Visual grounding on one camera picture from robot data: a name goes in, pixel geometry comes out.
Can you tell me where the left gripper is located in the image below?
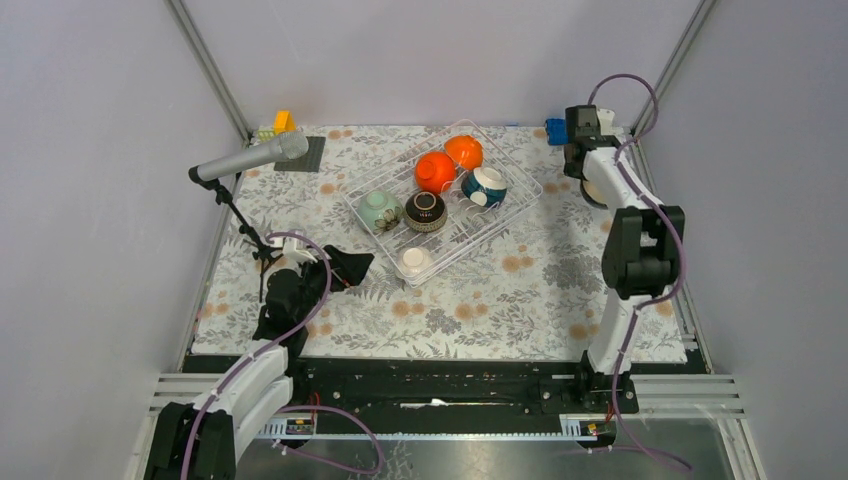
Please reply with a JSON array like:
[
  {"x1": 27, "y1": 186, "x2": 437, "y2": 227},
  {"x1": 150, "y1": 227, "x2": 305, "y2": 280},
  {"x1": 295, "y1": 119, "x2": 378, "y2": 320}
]
[{"x1": 293, "y1": 244, "x2": 373, "y2": 323}]

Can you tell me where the white pink bowl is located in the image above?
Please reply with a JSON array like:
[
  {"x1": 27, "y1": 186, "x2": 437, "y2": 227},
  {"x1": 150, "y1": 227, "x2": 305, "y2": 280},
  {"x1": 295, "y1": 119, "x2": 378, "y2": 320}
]
[{"x1": 396, "y1": 247, "x2": 433, "y2": 279}]

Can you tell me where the teal bowl white rim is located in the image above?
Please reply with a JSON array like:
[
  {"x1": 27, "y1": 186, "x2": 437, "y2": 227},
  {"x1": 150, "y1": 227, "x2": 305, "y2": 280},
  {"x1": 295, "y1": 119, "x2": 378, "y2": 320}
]
[{"x1": 460, "y1": 166, "x2": 508, "y2": 208}]

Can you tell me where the orange bowl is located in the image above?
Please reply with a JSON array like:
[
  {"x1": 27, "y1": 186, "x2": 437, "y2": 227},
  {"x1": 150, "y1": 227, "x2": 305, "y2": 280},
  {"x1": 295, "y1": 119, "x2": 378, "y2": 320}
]
[
  {"x1": 414, "y1": 152, "x2": 456, "y2": 194},
  {"x1": 444, "y1": 135, "x2": 484, "y2": 171}
]

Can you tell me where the orange bowl front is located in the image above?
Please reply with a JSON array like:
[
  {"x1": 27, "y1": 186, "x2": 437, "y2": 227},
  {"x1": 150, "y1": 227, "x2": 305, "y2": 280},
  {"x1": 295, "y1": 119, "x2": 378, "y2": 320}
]
[{"x1": 414, "y1": 152, "x2": 456, "y2": 194}]

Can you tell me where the dark teal bowl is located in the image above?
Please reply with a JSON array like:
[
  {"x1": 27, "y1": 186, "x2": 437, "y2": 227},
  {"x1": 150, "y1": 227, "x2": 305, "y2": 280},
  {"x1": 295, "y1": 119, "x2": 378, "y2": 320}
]
[{"x1": 580, "y1": 180, "x2": 608, "y2": 210}]

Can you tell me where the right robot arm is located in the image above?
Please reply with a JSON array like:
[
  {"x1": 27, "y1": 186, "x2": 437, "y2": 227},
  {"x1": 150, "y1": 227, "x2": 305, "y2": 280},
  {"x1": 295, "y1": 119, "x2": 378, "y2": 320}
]
[{"x1": 564, "y1": 105, "x2": 685, "y2": 413}]

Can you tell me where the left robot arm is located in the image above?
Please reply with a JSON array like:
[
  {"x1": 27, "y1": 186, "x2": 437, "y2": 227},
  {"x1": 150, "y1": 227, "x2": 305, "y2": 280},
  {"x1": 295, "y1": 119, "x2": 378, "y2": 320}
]
[{"x1": 143, "y1": 232, "x2": 374, "y2": 479}]

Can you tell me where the blue toy block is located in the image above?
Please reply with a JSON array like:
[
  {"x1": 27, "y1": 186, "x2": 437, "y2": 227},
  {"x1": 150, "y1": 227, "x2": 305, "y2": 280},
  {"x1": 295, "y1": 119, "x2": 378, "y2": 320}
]
[{"x1": 544, "y1": 118, "x2": 569, "y2": 146}]

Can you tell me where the pale green floral bowl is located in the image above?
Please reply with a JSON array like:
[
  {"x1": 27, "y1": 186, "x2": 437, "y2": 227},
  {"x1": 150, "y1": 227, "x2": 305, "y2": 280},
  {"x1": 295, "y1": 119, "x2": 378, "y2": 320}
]
[{"x1": 355, "y1": 190, "x2": 405, "y2": 235}]

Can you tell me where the black patterned bowl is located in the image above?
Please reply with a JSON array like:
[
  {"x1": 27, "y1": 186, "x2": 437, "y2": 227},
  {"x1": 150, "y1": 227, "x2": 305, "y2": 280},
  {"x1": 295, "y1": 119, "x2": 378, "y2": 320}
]
[{"x1": 404, "y1": 191, "x2": 448, "y2": 233}]

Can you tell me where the dark grey baseplate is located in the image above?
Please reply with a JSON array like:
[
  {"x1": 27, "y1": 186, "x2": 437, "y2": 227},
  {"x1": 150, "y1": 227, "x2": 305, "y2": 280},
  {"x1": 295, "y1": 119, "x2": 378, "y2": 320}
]
[{"x1": 273, "y1": 136, "x2": 326, "y2": 173}]

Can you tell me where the floral tablecloth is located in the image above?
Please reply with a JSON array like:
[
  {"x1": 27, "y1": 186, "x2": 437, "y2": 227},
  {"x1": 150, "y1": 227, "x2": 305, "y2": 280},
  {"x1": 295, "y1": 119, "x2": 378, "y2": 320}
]
[{"x1": 192, "y1": 125, "x2": 690, "y2": 364}]

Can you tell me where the silver microphone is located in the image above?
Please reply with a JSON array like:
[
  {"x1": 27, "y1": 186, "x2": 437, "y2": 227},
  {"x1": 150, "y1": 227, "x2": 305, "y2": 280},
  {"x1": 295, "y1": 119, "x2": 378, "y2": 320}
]
[{"x1": 188, "y1": 131, "x2": 308, "y2": 185}]

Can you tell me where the green toy block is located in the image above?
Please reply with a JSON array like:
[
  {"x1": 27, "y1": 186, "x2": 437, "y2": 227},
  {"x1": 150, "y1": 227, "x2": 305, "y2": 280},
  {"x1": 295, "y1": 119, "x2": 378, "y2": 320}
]
[{"x1": 256, "y1": 128, "x2": 275, "y2": 143}]

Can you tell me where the yellow toy block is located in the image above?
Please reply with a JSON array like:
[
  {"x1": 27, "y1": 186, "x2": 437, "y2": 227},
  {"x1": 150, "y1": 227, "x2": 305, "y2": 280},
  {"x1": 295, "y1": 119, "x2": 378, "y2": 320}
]
[{"x1": 272, "y1": 110, "x2": 297, "y2": 135}]

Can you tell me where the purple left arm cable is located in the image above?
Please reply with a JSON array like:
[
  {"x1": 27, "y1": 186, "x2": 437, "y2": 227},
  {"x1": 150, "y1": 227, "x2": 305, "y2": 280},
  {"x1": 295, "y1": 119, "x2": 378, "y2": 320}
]
[{"x1": 178, "y1": 231, "x2": 387, "y2": 480}]

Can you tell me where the white wire dish rack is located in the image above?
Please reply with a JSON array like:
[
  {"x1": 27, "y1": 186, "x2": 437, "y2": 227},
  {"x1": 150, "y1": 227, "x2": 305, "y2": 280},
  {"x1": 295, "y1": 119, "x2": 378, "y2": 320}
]
[{"x1": 342, "y1": 119, "x2": 542, "y2": 286}]

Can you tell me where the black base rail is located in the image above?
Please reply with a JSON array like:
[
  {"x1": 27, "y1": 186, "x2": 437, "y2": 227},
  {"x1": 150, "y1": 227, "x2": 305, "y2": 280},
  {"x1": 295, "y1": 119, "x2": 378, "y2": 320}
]
[{"x1": 182, "y1": 354, "x2": 710, "y2": 439}]

